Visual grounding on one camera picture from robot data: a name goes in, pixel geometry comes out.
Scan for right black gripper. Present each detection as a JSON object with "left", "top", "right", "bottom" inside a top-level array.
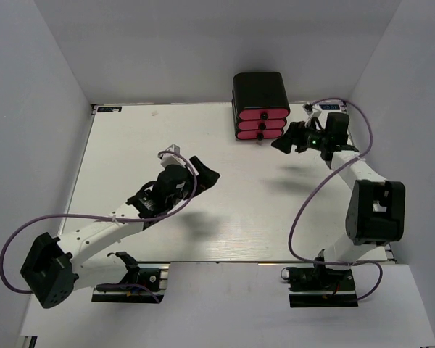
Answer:
[{"left": 271, "top": 118, "right": 330, "bottom": 154}]

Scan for pink bottom drawer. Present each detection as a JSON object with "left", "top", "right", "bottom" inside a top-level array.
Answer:
[{"left": 236, "top": 129, "right": 283, "bottom": 141}]

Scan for pink drawer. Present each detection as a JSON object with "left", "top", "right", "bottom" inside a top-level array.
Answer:
[
  {"left": 239, "top": 108, "right": 290, "bottom": 121},
  {"left": 236, "top": 129, "right": 283, "bottom": 141},
  {"left": 236, "top": 118, "right": 286, "bottom": 131}
]

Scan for pink top drawer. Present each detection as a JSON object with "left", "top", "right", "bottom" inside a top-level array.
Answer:
[{"left": 239, "top": 108, "right": 290, "bottom": 121}]

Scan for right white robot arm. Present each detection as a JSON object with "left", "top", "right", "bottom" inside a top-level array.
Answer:
[{"left": 271, "top": 112, "right": 405, "bottom": 289}]

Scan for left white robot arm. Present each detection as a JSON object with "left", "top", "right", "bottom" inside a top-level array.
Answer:
[{"left": 20, "top": 151, "right": 220, "bottom": 309}]

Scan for black drawer organizer case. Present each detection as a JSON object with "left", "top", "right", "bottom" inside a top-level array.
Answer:
[{"left": 231, "top": 72, "right": 291, "bottom": 136}]

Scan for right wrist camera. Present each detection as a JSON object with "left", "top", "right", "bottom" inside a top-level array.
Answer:
[{"left": 302, "top": 104, "right": 322, "bottom": 127}]

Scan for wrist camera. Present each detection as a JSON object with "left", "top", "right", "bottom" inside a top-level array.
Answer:
[
  {"left": 157, "top": 144, "right": 184, "bottom": 169},
  {"left": 302, "top": 104, "right": 322, "bottom": 127}
]

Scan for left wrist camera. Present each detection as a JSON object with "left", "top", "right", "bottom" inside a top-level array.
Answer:
[{"left": 157, "top": 144, "right": 184, "bottom": 169}]

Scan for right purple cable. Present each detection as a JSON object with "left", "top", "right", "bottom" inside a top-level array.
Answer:
[{"left": 281, "top": 96, "right": 384, "bottom": 302}]

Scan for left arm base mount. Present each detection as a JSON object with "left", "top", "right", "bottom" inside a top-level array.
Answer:
[{"left": 91, "top": 252, "right": 169, "bottom": 304}]

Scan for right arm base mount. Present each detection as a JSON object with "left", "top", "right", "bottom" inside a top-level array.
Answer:
[{"left": 281, "top": 250, "right": 358, "bottom": 308}]

